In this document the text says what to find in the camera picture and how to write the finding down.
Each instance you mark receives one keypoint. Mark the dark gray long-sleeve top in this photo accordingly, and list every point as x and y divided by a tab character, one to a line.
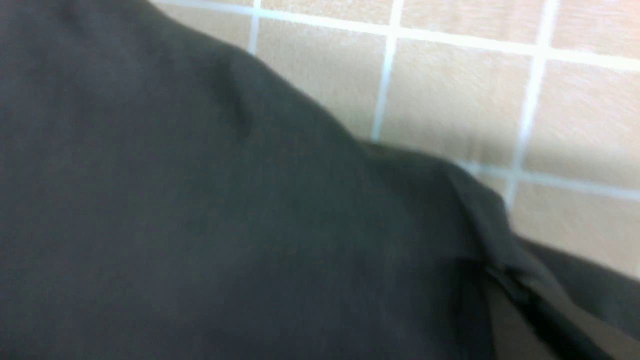
167	196

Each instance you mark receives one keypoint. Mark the beige grid tablecloth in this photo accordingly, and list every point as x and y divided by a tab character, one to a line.
539	99

